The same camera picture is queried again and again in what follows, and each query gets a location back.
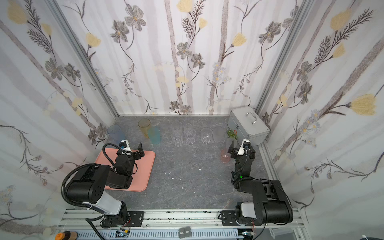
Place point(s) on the green small box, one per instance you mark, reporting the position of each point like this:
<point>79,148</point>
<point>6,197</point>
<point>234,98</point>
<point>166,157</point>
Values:
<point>231,134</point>

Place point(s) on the orange capped bottle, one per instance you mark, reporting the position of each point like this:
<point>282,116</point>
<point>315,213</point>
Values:
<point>67,235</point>

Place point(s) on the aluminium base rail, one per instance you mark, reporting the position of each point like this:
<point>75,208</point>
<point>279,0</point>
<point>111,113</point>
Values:
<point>74,220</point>

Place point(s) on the pink translucent cup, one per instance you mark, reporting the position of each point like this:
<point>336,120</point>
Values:
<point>225,157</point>

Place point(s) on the silver aluminium case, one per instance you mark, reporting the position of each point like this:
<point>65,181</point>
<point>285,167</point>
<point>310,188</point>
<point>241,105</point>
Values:
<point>246,124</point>

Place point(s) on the teal textured cup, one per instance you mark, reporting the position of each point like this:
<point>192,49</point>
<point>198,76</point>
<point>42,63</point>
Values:
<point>155,136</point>

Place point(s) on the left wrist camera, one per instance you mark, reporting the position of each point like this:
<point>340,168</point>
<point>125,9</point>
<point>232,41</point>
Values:
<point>124,147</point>

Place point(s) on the frosted clear cup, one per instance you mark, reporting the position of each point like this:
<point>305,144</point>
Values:
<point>218,134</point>

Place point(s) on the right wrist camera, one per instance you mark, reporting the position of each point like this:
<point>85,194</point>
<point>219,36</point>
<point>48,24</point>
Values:
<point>244,149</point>

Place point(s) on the pink rectangular tray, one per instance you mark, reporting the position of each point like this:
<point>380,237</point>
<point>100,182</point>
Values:
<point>142,176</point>

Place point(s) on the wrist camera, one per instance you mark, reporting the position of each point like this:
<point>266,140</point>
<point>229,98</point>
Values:
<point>244,149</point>
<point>124,147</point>

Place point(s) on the clear faceted glass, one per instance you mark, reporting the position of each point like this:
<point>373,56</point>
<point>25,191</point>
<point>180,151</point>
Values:
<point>177,133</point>
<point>206,135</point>
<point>189,131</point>

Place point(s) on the amber translucent cup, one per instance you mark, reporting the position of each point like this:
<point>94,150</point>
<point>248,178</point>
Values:
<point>144,125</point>

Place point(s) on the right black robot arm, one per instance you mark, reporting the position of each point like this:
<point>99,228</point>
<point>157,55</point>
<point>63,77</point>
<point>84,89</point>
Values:
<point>269,205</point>

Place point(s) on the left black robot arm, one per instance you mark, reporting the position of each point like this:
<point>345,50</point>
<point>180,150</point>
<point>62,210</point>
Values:
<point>85,187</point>

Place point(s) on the white cable duct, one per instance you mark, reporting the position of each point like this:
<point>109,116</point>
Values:
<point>196,234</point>

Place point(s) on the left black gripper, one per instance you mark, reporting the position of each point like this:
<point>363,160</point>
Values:
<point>132,153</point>

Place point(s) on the blue translucent cup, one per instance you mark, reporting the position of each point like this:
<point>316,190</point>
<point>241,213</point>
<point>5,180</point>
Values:
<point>116,134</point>

